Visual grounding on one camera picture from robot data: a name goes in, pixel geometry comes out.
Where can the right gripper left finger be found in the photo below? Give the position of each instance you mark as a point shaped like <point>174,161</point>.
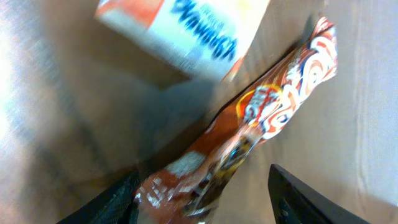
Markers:
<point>115,205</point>

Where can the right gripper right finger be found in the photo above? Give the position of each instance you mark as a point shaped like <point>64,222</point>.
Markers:
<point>293,201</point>

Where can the orange Top candy bar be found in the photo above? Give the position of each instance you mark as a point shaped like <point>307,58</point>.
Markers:
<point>188,189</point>

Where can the small orange box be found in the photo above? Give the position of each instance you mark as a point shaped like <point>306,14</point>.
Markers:
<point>202,38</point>

